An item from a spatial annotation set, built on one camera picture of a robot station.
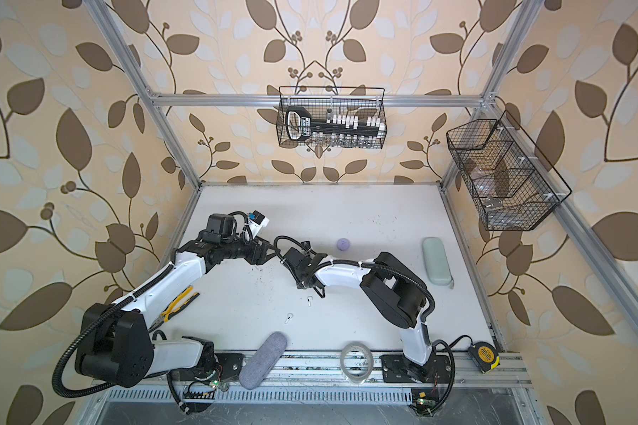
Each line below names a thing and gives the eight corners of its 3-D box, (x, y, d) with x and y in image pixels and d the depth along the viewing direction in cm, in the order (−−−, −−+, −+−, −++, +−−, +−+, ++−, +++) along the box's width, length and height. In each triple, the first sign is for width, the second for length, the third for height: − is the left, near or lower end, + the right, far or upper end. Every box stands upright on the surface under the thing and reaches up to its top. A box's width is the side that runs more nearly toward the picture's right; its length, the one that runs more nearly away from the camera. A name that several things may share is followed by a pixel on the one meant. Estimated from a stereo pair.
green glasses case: (430, 288, 91) (433, 284, 89) (418, 241, 103) (420, 237, 101) (453, 288, 91) (456, 284, 89) (438, 241, 103) (441, 237, 101)
